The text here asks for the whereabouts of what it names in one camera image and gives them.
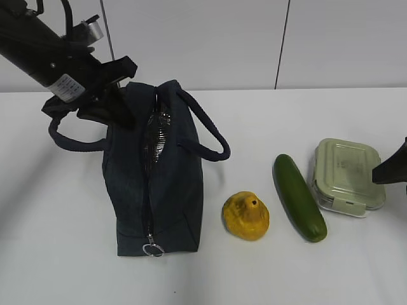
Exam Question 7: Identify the green lidded glass container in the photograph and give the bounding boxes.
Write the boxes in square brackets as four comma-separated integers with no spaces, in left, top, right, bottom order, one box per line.
[311,138,386,218]

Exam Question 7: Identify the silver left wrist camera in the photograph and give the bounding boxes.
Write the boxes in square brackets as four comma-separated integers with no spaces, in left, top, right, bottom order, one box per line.
[72,15,104,46]

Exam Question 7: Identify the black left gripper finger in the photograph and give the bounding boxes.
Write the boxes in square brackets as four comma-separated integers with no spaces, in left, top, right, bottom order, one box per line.
[101,56,138,83]
[77,85,135,129]

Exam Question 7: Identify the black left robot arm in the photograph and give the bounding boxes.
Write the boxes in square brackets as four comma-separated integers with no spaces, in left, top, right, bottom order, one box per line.
[1,1,137,128]

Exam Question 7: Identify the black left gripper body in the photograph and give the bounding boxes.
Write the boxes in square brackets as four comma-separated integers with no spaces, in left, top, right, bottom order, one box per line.
[47,43,101,103]

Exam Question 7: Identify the green cucumber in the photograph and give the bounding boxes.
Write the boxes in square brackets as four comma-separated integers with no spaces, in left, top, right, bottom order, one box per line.
[273,154,328,243]

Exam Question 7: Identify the yellow bell pepper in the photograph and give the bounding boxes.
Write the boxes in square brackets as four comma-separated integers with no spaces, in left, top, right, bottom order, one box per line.
[222,191,270,241]

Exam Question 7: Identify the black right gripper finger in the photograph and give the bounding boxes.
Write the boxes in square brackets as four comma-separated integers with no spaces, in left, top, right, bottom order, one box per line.
[372,139,406,185]

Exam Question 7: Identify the black cable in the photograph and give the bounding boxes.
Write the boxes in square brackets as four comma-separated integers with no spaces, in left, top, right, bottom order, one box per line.
[34,0,74,36]

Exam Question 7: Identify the dark blue lunch bag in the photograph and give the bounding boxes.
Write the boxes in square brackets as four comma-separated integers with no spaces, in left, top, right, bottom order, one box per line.
[48,80,231,257]

